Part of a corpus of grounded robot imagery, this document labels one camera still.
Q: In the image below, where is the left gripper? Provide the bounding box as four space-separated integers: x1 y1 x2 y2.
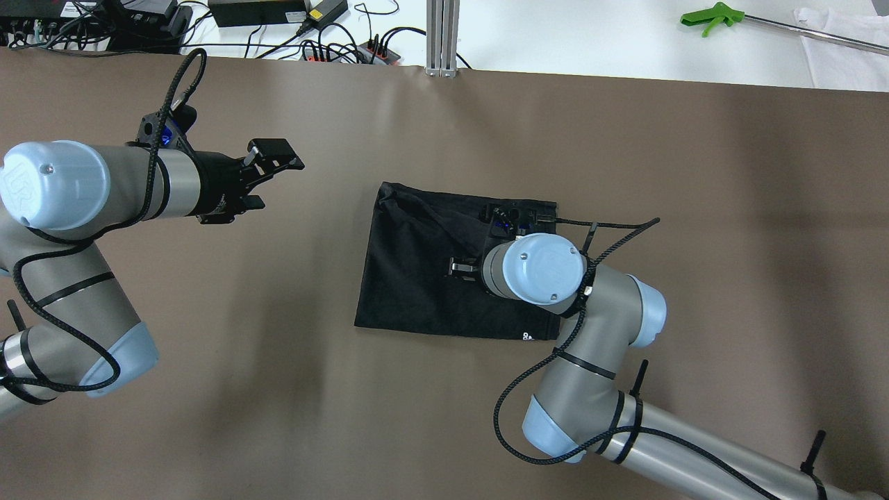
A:
192 138 305 224

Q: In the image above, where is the black t-shirt with logo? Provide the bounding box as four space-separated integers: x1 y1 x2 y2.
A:
354 183 559 340

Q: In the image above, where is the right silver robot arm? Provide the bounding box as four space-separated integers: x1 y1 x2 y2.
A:
447 232 879 499

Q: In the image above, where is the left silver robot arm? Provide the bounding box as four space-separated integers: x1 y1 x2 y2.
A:
2 139 304 419

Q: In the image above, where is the grey orange usb hub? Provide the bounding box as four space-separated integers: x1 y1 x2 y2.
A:
299 40 336 63
359 42 402 66

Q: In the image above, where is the black flat box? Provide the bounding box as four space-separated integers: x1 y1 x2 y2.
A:
206 1 311 28

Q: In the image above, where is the black power adapter brick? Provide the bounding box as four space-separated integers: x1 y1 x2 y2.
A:
295 0 347 37

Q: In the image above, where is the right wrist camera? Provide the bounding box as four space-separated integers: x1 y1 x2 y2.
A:
479 203 556 240

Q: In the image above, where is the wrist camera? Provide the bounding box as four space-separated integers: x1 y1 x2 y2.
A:
133 104 198 151
479 203 556 240

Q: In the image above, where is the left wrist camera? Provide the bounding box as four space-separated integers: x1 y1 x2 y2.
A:
133 104 198 151

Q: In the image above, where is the aluminium frame post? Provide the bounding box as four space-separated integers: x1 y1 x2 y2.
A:
425 0 460 78

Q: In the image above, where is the green handled reacher tool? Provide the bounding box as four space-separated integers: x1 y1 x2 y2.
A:
679 2 888 56

